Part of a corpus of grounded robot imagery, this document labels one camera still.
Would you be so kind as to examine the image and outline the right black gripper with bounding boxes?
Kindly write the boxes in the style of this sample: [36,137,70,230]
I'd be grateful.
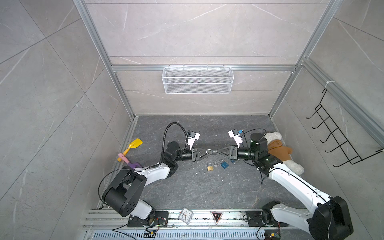
[217,145,259,162]

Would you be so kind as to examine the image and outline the blue padlock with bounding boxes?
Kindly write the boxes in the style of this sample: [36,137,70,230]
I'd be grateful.
[220,160,229,169]

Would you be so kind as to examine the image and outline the brass padlock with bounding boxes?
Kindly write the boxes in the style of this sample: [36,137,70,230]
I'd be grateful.
[207,163,214,172]

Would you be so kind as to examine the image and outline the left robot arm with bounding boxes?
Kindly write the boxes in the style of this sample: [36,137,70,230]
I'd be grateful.
[100,142,216,222]

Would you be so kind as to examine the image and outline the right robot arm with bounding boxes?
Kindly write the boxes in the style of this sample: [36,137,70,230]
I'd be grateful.
[217,131,354,240]

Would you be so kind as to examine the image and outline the white teddy bear brown hoodie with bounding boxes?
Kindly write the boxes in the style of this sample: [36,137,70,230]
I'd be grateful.
[265,132,304,176]

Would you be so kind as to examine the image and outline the red triangle warning sign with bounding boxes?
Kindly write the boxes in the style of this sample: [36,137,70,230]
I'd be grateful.
[210,211,223,225]

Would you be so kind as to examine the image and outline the small white clock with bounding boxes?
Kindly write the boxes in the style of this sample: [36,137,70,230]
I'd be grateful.
[178,208,194,225]

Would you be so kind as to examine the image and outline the yellow toy shovel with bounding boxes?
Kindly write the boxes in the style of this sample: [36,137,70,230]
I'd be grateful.
[122,139,143,157]

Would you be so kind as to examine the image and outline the pink purple toy shovel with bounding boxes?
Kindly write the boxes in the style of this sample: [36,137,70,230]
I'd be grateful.
[117,153,142,169]

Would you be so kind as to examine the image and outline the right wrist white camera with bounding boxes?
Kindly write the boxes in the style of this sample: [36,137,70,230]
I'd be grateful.
[228,129,243,148]

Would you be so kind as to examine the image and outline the wrist white camera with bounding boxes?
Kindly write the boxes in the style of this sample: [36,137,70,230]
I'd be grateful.
[228,129,243,148]
[186,131,200,150]

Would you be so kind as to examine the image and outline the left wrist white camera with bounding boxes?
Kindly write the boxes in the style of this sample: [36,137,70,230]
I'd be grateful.
[186,131,200,150]

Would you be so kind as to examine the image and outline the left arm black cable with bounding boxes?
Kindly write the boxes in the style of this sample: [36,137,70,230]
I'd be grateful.
[158,121,189,164]

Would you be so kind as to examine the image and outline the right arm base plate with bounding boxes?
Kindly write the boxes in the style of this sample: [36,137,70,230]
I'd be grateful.
[243,210,289,227]

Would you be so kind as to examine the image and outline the white wire mesh basket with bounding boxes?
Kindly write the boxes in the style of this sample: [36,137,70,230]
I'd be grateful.
[162,67,235,95]

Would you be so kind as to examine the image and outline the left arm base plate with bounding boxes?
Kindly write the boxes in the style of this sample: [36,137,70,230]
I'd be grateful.
[127,210,169,228]

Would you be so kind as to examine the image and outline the black wire hook rack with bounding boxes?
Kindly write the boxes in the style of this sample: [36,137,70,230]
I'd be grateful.
[306,89,384,168]

